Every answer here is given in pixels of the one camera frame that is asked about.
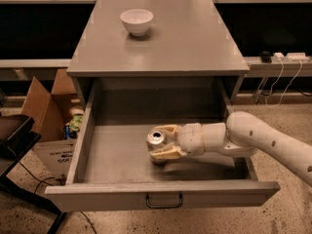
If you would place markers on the white ceramic bowl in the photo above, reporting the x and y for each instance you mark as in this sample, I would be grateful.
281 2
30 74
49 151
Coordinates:
137 21

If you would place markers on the open grey top drawer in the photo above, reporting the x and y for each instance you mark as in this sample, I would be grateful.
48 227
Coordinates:
111 169

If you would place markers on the long grey bench shelf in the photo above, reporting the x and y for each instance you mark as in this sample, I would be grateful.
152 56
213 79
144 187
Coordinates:
45 69

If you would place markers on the silver 7up soda can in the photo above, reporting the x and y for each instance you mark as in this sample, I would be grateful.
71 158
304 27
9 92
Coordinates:
156 140

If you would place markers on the black chair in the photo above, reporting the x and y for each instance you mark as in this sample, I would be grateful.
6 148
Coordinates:
16 139

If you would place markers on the white power strip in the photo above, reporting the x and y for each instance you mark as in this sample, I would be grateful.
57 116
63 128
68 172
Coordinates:
291 57

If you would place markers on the black metal drawer handle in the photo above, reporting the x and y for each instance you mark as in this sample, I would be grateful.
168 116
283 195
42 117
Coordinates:
164 201

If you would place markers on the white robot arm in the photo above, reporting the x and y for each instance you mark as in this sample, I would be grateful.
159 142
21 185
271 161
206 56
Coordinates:
241 135

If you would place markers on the brown cardboard box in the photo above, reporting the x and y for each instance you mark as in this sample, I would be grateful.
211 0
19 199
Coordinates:
50 112

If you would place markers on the green toy in box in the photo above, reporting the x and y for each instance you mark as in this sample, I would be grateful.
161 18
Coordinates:
73 126

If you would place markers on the black small device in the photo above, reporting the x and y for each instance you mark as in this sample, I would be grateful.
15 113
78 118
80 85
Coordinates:
265 57

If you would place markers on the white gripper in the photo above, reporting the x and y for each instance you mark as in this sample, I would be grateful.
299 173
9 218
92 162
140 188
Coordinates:
190 138

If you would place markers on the grey cabinet with counter top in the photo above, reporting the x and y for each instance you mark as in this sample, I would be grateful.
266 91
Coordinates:
186 64

